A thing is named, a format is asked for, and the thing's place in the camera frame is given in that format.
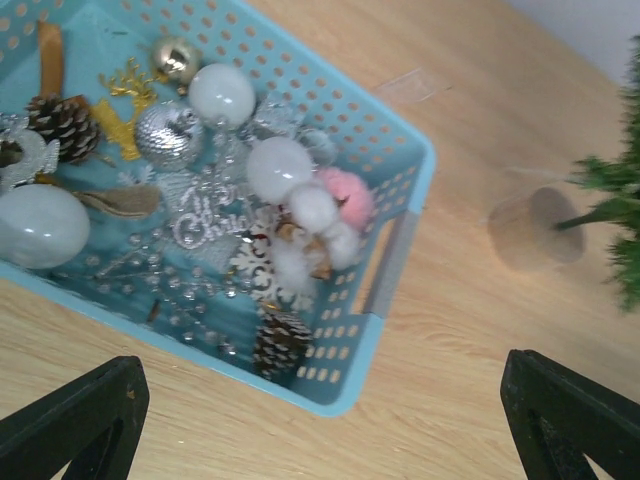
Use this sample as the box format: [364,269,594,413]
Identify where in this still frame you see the gold reindeer ornament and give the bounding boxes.
[90,57,158,162]

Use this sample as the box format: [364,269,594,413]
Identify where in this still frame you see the white ball ornament near handle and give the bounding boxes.
[1,184,91,269]

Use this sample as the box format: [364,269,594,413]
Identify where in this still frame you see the dark pine cone ornament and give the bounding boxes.
[252,310,313,380]

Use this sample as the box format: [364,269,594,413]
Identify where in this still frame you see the clear plastic battery box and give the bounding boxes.
[373,69,452,104]

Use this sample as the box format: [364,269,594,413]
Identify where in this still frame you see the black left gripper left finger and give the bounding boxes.
[1,356,150,479]

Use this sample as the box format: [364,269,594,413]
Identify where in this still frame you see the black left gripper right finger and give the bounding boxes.
[500,350,639,479]

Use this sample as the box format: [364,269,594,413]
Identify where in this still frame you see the white cotton boll ornament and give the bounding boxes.
[269,182,361,295]

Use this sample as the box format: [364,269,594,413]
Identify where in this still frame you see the silver ball ornament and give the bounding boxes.
[134,101,205,171]

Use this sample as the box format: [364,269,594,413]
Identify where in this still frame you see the silver christmas script ornament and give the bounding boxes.
[170,184,255,250]

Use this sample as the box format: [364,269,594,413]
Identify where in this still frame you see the small green christmas tree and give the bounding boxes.
[554,35,639,313]

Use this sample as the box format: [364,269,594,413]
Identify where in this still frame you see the white frosted ball ornament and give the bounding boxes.
[187,63,256,127]

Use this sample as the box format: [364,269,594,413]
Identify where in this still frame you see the burlap bow ornament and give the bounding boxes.
[72,184,161,219]

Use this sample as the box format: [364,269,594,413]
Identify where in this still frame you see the pink pompom ornament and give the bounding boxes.
[316,167,374,231]

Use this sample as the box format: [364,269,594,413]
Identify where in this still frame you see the silver glitter reindeer ornament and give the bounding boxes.
[1,113,60,195]

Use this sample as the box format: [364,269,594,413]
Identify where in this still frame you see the gold ribbon strip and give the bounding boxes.
[37,20,65,96]

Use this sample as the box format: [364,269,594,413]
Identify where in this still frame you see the gold ball ornament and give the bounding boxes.
[150,35,202,85]

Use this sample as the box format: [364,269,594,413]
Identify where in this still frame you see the wooden tree base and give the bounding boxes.
[487,186,586,272]

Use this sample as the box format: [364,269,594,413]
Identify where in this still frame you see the white snowflake ornament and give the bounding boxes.
[230,238,278,302]

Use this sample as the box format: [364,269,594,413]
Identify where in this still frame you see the light blue plastic basket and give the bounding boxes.
[1,0,436,417]

